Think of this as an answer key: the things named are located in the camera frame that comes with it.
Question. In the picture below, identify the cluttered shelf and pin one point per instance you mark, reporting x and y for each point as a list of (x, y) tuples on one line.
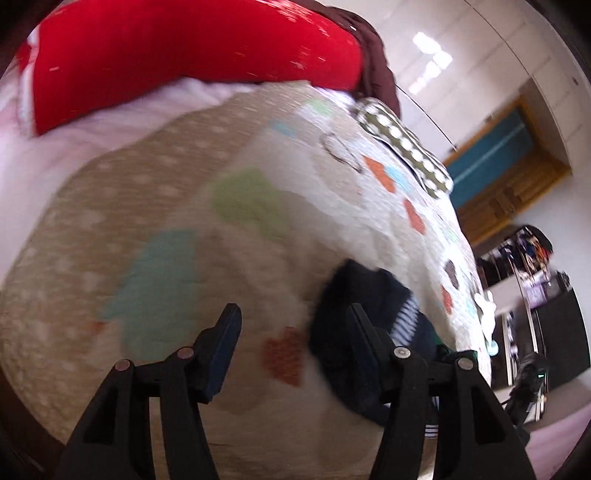
[(521, 258)]

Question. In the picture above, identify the black cabinet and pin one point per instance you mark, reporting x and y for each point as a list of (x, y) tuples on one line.
[(554, 337)]

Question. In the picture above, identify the polka dot pillow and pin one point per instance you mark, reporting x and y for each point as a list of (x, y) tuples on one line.
[(406, 143)]

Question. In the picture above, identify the wooden cabinet with teal panel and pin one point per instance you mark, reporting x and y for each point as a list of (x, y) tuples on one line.
[(503, 170)]

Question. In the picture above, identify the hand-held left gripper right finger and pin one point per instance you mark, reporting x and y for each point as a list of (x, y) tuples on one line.
[(364, 347)]

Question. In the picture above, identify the dark brown cloth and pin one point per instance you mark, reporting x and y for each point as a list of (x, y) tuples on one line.
[(374, 55)]

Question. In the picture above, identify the dark navy pants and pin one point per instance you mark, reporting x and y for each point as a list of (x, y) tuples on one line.
[(369, 318)]

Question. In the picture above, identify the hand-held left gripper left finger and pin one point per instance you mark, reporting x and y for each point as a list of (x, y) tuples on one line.
[(222, 350)]

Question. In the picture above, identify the patterned quilt blanket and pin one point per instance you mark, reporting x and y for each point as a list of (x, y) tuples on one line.
[(231, 240)]

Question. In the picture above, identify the red pillow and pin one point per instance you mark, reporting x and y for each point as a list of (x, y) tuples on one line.
[(184, 55)]

